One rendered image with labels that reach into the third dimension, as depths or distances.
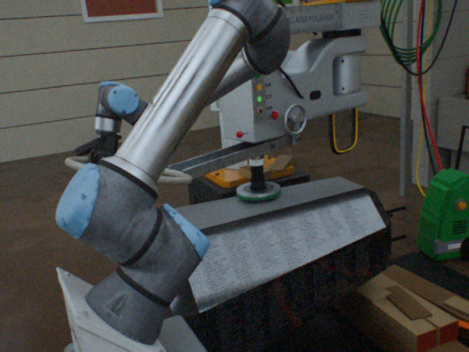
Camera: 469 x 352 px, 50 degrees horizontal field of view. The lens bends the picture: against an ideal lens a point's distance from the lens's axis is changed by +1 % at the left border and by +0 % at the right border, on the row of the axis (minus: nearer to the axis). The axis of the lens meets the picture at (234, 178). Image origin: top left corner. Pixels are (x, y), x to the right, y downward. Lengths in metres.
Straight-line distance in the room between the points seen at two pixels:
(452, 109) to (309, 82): 2.61
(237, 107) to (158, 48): 6.20
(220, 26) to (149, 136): 0.31
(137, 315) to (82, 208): 0.27
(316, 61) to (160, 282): 1.65
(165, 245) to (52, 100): 7.09
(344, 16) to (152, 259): 1.82
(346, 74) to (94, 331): 2.00
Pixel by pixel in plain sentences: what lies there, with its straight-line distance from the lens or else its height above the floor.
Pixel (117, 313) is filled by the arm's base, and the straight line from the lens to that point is 1.14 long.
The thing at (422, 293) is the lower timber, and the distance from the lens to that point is 3.04.
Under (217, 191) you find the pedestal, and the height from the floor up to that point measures 0.74.
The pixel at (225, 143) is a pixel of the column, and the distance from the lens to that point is 3.10.
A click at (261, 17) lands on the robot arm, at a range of 1.27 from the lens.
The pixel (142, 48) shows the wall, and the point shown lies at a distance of 8.35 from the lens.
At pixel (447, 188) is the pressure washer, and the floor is 0.50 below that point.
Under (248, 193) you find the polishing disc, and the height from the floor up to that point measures 0.87.
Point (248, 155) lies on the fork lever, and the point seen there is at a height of 1.07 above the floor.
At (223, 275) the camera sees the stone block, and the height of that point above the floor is 0.67.
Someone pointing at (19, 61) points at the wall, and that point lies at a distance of 8.06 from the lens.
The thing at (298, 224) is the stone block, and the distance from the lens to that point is 2.28.
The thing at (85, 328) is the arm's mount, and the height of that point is 1.07.
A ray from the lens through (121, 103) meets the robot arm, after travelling 1.62.
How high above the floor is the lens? 1.62
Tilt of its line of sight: 17 degrees down
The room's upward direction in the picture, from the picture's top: 5 degrees counter-clockwise
